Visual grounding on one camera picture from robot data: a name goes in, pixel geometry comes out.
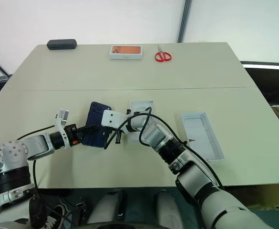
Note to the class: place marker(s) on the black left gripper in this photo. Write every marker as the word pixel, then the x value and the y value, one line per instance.
pixel 72 134

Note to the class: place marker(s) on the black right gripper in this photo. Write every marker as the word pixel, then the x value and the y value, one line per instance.
pixel 113 132

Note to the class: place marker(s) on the dark blue smartphone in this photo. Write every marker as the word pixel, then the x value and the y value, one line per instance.
pixel 94 114

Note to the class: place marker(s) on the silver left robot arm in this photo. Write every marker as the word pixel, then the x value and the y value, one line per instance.
pixel 36 145

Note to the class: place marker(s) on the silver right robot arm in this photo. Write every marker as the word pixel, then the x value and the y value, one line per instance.
pixel 201 181

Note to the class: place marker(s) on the white phone box base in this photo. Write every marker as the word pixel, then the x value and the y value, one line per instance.
pixel 139 106

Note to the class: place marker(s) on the phone box with orange print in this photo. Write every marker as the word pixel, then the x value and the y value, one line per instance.
pixel 127 52

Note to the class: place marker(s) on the white phone box lid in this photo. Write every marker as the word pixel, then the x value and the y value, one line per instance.
pixel 201 136

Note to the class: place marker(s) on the white robot leg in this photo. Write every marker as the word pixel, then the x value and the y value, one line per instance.
pixel 168 207
pixel 107 207

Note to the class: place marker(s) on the black white sneaker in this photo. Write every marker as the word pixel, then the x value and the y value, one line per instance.
pixel 55 214

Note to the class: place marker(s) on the black oblong case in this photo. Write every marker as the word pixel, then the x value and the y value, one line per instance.
pixel 61 44

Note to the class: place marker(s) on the grey window pillar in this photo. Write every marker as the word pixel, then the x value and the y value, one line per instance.
pixel 184 21

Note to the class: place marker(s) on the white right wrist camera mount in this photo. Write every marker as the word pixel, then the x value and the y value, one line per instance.
pixel 111 120

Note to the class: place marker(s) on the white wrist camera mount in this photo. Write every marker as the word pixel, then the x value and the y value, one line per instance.
pixel 63 116
pixel 111 120

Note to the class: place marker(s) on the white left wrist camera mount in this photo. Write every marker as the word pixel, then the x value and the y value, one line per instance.
pixel 63 116

